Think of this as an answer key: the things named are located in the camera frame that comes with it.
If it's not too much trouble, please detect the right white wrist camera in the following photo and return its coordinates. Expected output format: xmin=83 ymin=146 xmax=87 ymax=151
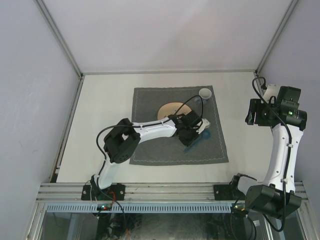
xmin=263 ymin=83 xmax=280 ymax=103

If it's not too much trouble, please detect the grey cloth placemat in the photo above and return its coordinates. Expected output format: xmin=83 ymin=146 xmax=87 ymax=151
xmin=129 ymin=86 xmax=229 ymax=166

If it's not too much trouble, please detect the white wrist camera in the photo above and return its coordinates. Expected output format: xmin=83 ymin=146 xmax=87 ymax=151
xmin=263 ymin=83 xmax=280 ymax=103
xmin=195 ymin=118 xmax=211 ymax=134

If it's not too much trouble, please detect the blue slotted cable duct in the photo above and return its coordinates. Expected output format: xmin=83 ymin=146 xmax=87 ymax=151
xmin=46 ymin=202 xmax=232 ymax=214

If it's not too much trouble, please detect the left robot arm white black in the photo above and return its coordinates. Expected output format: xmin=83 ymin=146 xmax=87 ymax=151
xmin=81 ymin=110 xmax=210 ymax=202

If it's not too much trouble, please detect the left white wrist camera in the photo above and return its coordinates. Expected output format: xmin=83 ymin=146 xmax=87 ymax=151
xmin=195 ymin=118 xmax=211 ymax=134

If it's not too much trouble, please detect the aluminium front rail frame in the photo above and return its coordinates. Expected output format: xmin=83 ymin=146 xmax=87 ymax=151
xmin=36 ymin=181 xmax=310 ymax=205

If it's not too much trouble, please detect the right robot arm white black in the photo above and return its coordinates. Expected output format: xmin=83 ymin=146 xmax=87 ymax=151
xmin=213 ymin=84 xmax=307 ymax=219

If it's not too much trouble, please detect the blue plastic spoon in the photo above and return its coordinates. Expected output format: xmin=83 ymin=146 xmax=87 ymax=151
xmin=183 ymin=129 xmax=211 ymax=154

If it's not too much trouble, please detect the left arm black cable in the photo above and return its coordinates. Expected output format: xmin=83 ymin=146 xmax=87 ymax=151
xmin=95 ymin=95 xmax=205 ymax=161

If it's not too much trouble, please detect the beige bird pattern plate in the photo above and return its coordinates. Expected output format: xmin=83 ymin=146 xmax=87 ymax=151
xmin=157 ymin=102 xmax=192 ymax=120

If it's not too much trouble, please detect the white mug blue handle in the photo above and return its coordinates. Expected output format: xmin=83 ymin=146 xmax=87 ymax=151
xmin=194 ymin=88 xmax=212 ymax=105

